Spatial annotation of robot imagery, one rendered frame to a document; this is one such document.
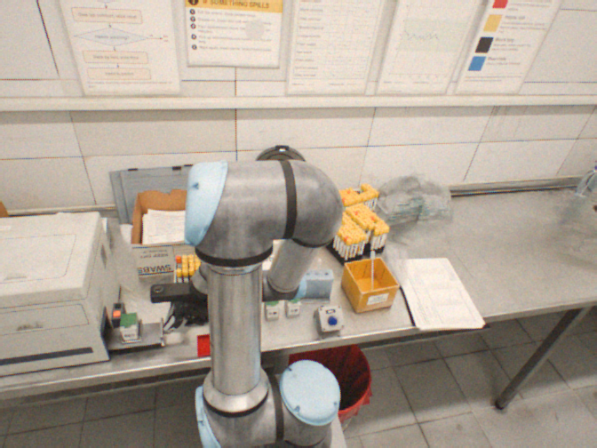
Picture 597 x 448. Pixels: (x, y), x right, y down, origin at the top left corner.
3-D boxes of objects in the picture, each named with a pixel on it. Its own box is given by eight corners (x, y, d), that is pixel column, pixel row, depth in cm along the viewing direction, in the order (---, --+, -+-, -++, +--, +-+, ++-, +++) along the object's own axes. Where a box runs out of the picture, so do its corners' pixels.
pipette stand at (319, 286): (299, 304, 127) (302, 283, 121) (297, 287, 132) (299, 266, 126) (330, 303, 128) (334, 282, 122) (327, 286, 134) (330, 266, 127)
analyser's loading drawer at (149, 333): (82, 356, 104) (76, 345, 101) (86, 336, 109) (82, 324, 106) (163, 345, 109) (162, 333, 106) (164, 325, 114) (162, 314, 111)
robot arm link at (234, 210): (282, 457, 74) (299, 172, 51) (199, 474, 70) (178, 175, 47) (270, 404, 84) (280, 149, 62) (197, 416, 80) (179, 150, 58)
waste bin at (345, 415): (281, 471, 168) (289, 422, 140) (266, 389, 195) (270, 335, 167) (364, 452, 177) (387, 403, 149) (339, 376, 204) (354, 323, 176)
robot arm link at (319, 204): (359, 142, 59) (296, 266, 101) (287, 143, 56) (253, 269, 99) (379, 211, 54) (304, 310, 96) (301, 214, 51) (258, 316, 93)
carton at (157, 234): (137, 279, 129) (128, 244, 119) (142, 223, 150) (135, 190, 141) (214, 271, 135) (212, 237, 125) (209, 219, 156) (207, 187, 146)
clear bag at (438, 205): (409, 219, 167) (418, 192, 159) (403, 196, 180) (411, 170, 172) (457, 224, 167) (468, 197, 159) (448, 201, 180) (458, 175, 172)
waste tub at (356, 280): (355, 315, 126) (361, 293, 119) (339, 284, 135) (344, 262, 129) (393, 307, 130) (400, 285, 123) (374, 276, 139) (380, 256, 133)
